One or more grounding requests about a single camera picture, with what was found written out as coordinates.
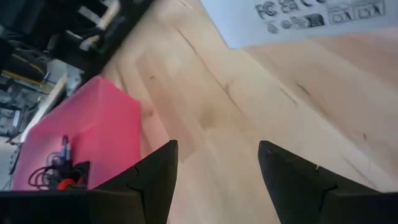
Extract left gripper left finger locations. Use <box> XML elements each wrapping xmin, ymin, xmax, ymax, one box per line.
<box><xmin>0</xmin><ymin>139</ymin><xmax>179</xmax><ymax>224</ymax></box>

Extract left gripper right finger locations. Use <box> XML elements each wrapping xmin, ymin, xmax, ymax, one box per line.
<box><xmin>257</xmin><ymin>139</ymin><xmax>398</xmax><ymax>224</ymax></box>

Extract black cable bundle red tie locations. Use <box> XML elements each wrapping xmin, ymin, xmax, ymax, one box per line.
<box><xmin>55</xmin><ymin>161</ymin><xmax>91</xmax><ymax>190</ymax></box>

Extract white box with barcode labels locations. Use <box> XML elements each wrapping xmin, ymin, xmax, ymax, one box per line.
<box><xmin>200</xmin><ymin>0</ymin><xmax>398</xmax><ymax>50</ymax></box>

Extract pink plastic bin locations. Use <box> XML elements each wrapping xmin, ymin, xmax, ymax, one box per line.
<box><xmin>10</xmin><ymin>75</ymin><xmax>143</xmax><ymax>191</ymax></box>

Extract yellow extension cable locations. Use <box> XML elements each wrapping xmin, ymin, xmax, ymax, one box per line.
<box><xmin>1</xmin><ymin>52</ymin><xmax>52</xmax><ymax>91</ymax></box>

